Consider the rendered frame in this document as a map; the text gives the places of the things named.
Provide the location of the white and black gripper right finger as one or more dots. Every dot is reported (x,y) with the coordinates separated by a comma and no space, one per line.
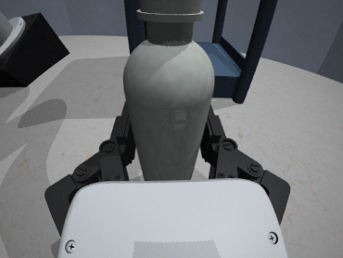
(230,162)

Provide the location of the dark blue shelving unit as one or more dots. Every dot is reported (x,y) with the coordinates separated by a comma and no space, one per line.
(226,60)

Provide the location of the grey bottle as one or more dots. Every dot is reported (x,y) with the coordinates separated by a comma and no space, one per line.
(168,82)

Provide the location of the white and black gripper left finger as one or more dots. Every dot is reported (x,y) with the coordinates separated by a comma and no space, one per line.
(106,165)

